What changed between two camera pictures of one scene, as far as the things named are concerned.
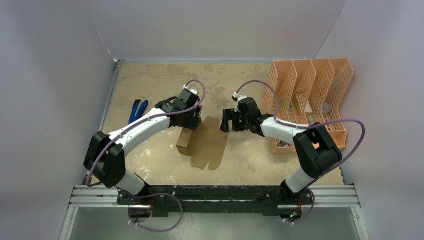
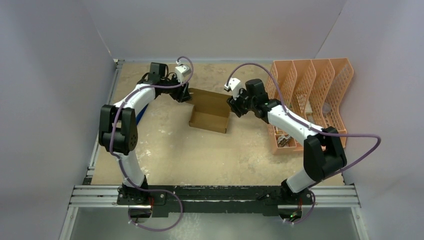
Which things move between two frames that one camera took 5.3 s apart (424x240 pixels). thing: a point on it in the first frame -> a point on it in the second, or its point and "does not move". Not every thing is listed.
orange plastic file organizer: (307, 91) does not move
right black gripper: (230, 117) -> (234, 106)
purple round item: (326, 107) does not move
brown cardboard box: (205, 145) -> (211, 111)
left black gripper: (191, 123) -> (182, 94)
